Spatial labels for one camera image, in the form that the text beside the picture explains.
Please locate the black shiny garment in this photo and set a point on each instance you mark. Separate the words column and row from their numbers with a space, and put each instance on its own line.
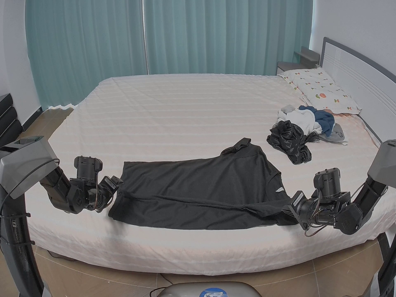
column 289, row 141

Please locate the white printed pillow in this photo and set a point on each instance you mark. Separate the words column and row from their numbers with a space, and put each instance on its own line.
column 321, row 88

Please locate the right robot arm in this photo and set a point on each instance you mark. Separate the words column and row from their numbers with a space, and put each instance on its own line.
column 349, row 215

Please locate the pile of clothes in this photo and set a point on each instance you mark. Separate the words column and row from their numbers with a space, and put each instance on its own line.
column 304, row 119

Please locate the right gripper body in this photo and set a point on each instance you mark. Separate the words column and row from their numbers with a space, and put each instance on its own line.
column 304, row 210

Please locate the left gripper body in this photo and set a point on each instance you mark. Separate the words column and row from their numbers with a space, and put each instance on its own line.
column 106, row 190

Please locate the blue-green curtain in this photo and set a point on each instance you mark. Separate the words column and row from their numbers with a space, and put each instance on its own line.
column 86, row 42
column 229, row 26

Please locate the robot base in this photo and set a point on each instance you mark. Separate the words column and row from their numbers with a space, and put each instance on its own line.
column 210, row 289

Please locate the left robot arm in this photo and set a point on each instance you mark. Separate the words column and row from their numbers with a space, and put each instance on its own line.
column 27, row 162

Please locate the grey bedside table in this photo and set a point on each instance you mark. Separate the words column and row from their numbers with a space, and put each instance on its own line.
column 290, row 65

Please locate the bed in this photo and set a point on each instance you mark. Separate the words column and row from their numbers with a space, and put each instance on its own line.
column 185, row 113

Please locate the black T-shirt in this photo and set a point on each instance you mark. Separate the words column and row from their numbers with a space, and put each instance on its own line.
column 201, row 190

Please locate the black chest of drawers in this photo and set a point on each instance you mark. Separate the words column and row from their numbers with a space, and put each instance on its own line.
column 9, row 119

